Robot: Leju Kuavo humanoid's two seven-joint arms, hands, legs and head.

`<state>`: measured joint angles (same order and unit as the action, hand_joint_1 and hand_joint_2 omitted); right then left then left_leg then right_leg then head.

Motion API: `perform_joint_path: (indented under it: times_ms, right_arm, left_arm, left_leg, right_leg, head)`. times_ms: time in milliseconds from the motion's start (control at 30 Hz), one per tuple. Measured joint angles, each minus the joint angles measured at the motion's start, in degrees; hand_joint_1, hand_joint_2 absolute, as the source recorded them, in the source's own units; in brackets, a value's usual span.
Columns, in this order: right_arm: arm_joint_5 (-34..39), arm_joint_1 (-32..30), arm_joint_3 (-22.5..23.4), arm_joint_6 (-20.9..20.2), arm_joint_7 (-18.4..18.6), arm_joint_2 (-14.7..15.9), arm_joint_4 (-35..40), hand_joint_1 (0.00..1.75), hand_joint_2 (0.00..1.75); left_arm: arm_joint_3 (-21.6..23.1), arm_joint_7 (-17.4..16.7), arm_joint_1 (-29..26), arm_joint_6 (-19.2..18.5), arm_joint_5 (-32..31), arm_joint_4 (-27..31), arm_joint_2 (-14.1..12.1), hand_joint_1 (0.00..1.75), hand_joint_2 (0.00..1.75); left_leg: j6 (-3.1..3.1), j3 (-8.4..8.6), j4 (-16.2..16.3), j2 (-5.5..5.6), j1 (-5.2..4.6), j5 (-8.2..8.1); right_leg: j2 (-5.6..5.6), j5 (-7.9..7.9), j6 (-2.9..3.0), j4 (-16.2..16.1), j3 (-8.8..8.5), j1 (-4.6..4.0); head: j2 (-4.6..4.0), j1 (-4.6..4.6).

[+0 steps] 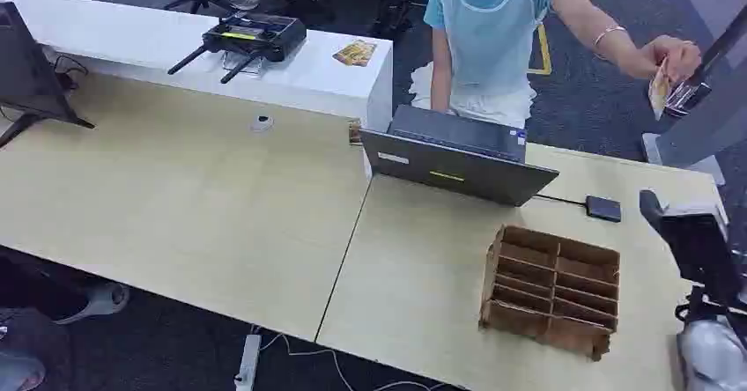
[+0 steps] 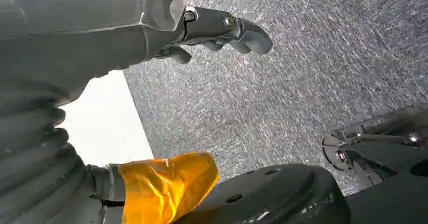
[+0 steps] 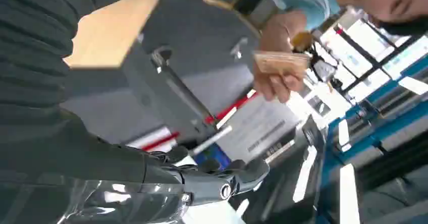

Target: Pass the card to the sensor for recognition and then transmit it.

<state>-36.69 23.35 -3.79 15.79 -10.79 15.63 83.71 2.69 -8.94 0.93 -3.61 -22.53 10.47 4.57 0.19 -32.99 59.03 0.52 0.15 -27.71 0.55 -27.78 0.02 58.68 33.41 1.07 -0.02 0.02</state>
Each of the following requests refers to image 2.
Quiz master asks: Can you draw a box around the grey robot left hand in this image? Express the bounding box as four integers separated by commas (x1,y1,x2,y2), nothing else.
0,0,274,224

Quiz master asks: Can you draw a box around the robot left arm ribbed sleeve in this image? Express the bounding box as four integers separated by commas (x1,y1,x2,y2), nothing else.
0,95,102,224

